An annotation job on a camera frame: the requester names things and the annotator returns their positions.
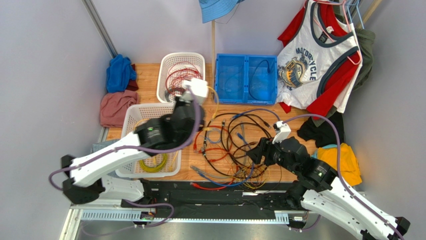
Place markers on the white perforated basket far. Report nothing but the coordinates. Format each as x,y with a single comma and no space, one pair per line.
174,69

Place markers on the black garment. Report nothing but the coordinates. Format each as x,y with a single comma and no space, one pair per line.
323,134

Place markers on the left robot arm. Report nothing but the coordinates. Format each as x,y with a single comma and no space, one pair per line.
86,179

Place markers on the olive green garment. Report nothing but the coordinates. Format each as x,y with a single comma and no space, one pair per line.
366,38

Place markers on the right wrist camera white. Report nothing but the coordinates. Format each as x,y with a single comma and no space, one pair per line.
282,131

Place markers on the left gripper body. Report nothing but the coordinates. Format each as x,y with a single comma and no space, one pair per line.
181,102

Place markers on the white perforated basket near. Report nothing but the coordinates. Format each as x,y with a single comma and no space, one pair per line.
134,117

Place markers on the white motorcycle tank top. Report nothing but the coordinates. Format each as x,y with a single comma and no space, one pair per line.
316,66

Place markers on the yellow shirt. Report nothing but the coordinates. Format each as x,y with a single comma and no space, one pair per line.
349,166

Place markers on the red shirt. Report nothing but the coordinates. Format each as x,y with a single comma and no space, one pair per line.
332,100

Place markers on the pink cloth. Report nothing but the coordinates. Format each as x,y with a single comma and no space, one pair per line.
114,106

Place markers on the wooden pole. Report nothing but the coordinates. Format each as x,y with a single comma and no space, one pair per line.
213,45

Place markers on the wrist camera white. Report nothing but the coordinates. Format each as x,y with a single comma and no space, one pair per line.
195,89
282,131

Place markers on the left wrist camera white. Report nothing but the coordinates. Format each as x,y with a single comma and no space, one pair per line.
195,89

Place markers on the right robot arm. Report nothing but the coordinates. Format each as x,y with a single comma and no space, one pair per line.
319,189

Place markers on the blue cloth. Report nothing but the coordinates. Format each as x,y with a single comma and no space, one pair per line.
119,73

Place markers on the blue plastic crate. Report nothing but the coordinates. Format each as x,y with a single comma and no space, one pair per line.
246,79

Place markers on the light denim garment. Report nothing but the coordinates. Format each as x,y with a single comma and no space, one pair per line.
101,145

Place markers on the blue bucket hat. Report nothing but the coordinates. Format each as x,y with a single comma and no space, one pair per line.
215,9

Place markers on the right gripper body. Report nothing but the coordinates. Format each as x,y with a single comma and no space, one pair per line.
262,150

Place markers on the white perforated basket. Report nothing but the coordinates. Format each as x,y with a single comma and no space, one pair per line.
134,117
174,69

